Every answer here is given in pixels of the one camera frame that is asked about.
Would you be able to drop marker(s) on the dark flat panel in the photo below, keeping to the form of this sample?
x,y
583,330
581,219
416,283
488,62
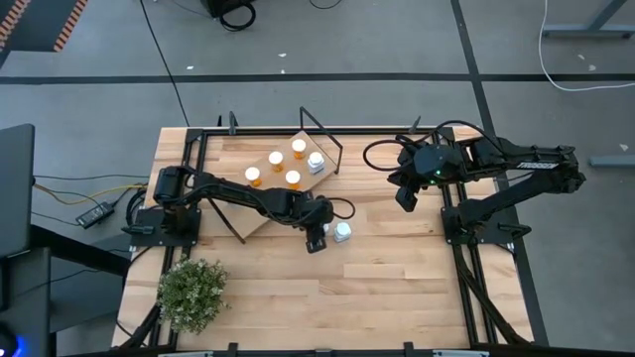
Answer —
x,y
15,188

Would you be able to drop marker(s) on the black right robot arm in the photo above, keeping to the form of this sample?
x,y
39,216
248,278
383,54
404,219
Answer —
x,y
526,163

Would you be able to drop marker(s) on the grey metal bar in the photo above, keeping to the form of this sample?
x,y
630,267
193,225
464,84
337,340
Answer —
x,y
612,161

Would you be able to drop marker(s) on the dark mat with orange stripes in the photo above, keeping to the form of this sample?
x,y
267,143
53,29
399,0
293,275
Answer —
x,y
39,25

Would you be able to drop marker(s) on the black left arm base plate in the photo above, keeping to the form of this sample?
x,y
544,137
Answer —
x,y
149,233

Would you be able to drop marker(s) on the grey metal stand frame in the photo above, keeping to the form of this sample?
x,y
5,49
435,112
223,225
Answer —
x,y
585,31

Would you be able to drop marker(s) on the black power adapter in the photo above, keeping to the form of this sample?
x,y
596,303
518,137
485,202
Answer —
x,y
94,214

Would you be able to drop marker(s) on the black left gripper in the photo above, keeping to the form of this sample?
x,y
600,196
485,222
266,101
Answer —
x,y
317,212

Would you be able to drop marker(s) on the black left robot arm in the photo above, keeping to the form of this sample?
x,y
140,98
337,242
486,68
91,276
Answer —
x,y
238,191

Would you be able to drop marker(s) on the wooden shelf with black frame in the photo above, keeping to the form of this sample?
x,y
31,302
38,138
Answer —
x,y
233,163

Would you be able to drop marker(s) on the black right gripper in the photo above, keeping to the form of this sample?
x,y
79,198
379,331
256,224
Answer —
x,y
418,178

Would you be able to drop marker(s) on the dark cabinet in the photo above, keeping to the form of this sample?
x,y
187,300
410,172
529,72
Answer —
x,y
25,297

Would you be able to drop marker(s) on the black metal table frame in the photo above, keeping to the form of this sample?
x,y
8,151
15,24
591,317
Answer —
x,y
357,131

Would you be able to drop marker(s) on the green artificial potted plant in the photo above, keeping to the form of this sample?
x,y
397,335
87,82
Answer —
x,y
193,295

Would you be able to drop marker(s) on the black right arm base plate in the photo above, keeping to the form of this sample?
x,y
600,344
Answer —
x,y
496,235

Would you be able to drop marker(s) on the orange pill bottle white cap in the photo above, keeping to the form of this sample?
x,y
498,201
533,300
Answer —
x,y
252,173
292,177
298,146
276,158

